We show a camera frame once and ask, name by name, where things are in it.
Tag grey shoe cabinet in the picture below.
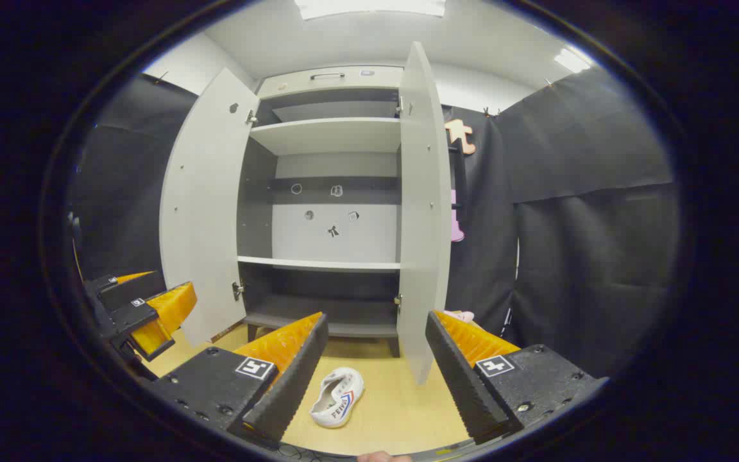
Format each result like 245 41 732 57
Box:
237 64 405 359

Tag grey shoe cabinet door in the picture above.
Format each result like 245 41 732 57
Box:
159 67 261 348
397 41 452 386

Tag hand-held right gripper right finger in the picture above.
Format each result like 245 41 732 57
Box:
425 311 609 446

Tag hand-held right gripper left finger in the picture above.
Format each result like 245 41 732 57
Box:
150 312 330 449

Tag large ceiling light panel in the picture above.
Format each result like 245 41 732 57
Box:
294 0 446 20

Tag black backdrop cloth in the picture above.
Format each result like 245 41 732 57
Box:
68 64 681 379

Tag small ceiling light panel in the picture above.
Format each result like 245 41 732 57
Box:
553 46 595 74

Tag white canvas shoe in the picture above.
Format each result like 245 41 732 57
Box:
309 366 365 429

